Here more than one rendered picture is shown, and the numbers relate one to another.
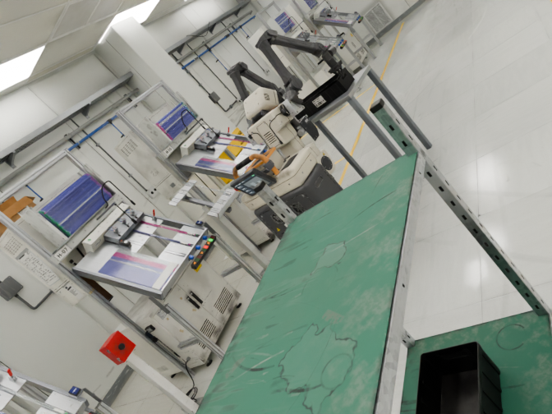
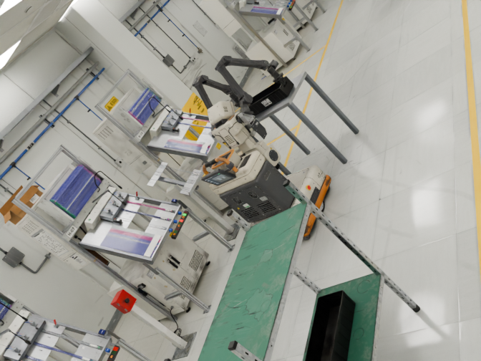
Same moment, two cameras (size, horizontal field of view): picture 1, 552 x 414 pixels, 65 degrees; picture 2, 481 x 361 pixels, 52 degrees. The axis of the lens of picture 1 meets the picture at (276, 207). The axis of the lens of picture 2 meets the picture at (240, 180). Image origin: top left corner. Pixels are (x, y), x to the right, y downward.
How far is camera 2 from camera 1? 1.41 m
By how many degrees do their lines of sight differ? 5
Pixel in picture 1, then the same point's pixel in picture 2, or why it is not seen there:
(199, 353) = (180, 303)
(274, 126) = (232, 132)
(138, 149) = (114, 134)
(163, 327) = (152, 284)
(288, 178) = (245, 175)
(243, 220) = (207, 190)
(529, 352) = (368, 294)
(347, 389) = (268, 311)
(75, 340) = (70, 297)
